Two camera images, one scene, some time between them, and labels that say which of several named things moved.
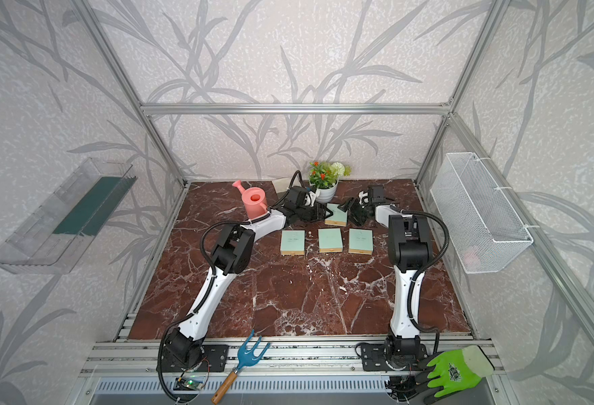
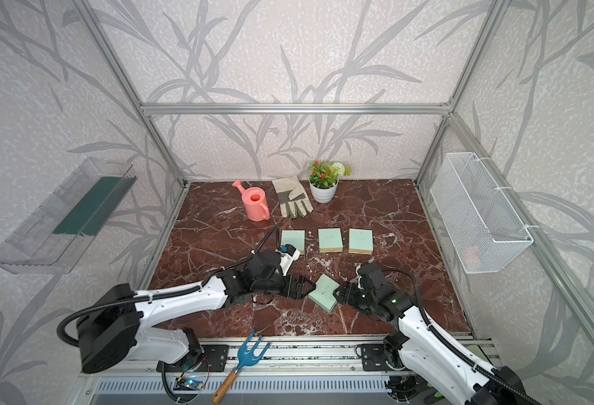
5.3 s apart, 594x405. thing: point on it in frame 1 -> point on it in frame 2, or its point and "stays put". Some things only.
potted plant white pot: [324, 178] stays put
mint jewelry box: [339, 217] -> [322, 294]
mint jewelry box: [360, 241] stays put
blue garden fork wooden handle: [245, 359] stays put
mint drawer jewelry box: [330, 240] stays put
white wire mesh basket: [484, 226] stays put
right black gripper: [350, 205] -> [351, 288]
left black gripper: [320, 214] -> [298, 287]
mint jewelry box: [293, 242] stays put
